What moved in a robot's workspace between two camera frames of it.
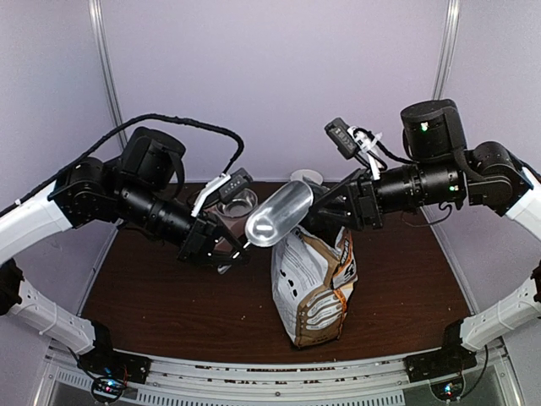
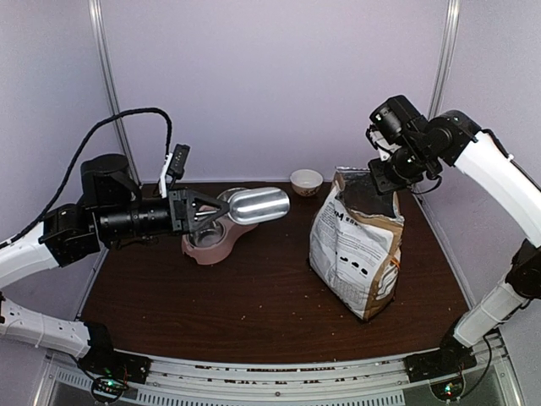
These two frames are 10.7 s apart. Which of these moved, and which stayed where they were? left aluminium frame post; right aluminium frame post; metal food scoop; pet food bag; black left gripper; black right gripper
Moved: black right gripper; pet food bag; metal food scoop; black left gripper
Stayed: right aluminium frame post; left aluminium frame post
